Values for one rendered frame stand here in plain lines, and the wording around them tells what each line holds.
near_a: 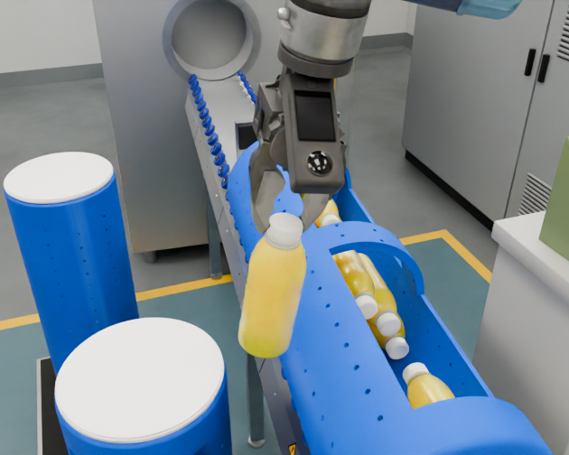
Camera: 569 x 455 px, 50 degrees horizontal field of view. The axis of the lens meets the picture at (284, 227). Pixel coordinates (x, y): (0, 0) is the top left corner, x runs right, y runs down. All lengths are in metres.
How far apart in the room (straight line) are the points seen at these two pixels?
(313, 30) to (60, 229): 1.20
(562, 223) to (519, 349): 0.29
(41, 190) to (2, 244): 1.86
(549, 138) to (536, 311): 1.77
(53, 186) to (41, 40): 3.98
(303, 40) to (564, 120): 2.39
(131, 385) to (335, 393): 0.38
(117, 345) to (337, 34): 0.75
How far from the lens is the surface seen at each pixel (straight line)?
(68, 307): 1.80
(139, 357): 1.11
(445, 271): 3.10
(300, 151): 0.55
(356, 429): 0.78
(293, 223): 0.67
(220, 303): 2.82
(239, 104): 2.40
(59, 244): 1.68
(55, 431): 2.24
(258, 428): 2.19
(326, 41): 0.55
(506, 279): 1.31
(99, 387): 1.07
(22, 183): 1.72
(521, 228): 1.28
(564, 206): 1.19
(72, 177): 1.71
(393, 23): 6.41
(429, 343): 1.12
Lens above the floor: 1.79
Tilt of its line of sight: 33 degrees down
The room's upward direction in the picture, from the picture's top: straight up
